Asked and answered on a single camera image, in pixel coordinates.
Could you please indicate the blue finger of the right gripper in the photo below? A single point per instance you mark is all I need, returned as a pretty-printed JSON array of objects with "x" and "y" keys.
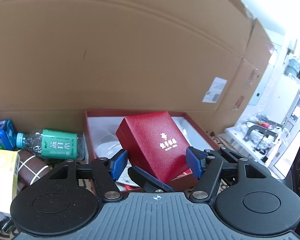
[
  {"x": 228, "y": 157},
  {"x": 148, "y": 182}
]

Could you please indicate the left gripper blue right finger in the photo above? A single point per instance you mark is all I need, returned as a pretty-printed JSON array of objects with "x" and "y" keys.
[{"x": 207, "y": 170}]

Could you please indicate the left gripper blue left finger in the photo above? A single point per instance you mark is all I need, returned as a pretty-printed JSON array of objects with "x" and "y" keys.
[{"x": 105, "y": 172}]

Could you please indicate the small red jewelry box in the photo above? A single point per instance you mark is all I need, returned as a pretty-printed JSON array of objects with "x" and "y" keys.
[{"x": 155, "y": 144}]

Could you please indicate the yellow white medicine box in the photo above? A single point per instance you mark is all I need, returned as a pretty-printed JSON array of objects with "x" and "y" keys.
[{"x": 9, "y": 165}]

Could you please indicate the dark red storage box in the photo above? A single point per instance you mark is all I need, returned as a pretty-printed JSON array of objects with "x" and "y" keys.
[{"x": 98, "y": 122}]

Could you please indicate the green label water bottle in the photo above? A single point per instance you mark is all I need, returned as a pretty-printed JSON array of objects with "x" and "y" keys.
[{"x": 50, "y": 144}]

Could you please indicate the brown football shaped pouch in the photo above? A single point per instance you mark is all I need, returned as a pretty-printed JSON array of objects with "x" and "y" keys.
[{"x": 31, "y": 168}]

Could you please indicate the blue floss box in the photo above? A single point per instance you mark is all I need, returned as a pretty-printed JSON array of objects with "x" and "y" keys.
[{"x": 8, "y": 135}]

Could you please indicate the cardboard backdrop wall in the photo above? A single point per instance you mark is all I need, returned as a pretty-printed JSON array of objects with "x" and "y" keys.
[{"x": 60, "y": 59}]

